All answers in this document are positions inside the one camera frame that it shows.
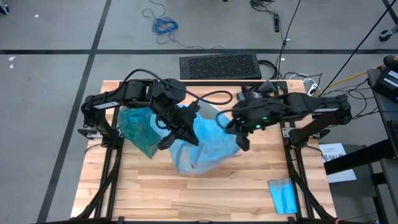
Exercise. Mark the white printed paper sheet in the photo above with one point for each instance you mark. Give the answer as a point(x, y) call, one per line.
point(334, 149)

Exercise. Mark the black caster wheel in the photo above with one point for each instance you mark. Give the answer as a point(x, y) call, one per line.
point(385, 35)

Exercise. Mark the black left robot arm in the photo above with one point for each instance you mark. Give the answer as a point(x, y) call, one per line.
point(102, 102)

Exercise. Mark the flat folded blue bag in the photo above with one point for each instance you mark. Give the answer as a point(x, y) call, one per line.
point(283, 197)

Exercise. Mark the black side table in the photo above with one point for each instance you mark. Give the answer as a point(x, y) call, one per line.
point(357, 157)

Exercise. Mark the blue plastic bag pile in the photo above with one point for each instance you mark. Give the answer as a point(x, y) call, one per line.
point(211, 149)

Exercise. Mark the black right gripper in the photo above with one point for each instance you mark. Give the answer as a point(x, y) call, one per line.
point(261, 113)

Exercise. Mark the black perforated metal case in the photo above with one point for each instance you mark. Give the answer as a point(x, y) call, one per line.
point(217, 65)

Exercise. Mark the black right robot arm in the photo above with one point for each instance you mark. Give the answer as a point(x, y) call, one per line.
point(326, 105)

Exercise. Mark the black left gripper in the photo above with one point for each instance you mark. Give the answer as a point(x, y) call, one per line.
point(180, 118)

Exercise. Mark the black electronic device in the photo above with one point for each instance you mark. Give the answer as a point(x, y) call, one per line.
point(388, 84)

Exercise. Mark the black metal table frame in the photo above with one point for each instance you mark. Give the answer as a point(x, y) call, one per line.
point(293, 174)

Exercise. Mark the black power strip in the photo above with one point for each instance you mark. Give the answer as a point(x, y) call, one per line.
point(276, 23)

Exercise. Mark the teal plastic trash bag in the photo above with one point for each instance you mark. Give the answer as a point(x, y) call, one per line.
point(136, 127)

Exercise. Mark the white plastic trash bin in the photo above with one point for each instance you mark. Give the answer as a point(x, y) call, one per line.
point(211, 110)

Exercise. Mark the white power strip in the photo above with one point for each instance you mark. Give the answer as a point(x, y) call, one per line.
point(312, 88)

